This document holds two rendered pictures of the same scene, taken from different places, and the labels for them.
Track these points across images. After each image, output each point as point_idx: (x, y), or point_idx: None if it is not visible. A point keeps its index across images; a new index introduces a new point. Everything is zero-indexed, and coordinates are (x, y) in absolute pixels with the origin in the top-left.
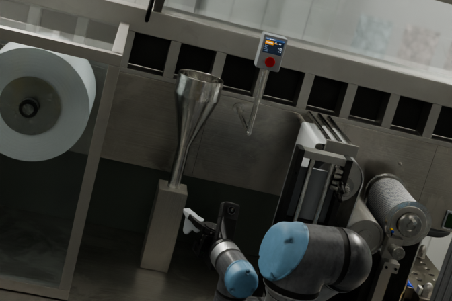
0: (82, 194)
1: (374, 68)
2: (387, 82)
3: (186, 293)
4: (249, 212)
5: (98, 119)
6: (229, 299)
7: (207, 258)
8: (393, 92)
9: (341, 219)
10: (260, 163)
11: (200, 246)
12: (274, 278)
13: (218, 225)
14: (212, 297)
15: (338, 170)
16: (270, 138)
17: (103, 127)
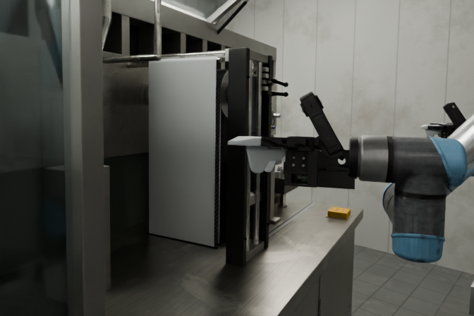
0: (87, 183)
1: (167, 8)
2: (177, 22)
3: (168, 290)
4: (110, 185)
5: None
6: (445, 197)
7: (331, 180)
8: (182, 31)
9: (223, 139)
10: (108, 125)
11: (314, 169)
12: None
13: (326, 125)
14: (189, 275)
15: (266, 68)
16: (110, 94)
17: None
